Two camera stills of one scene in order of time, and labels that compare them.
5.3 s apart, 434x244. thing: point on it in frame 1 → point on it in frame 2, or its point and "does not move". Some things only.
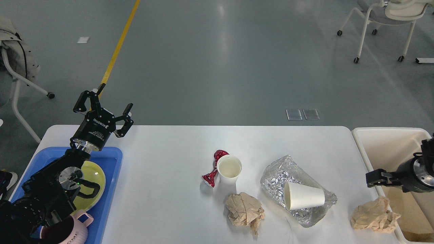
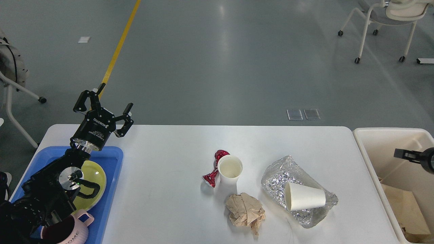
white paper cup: x=297 y=196 does not move
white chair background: x=19 y=78 → x=8 y=83
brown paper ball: x=244 y=209 does not move
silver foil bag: x=276 y=173 does not move
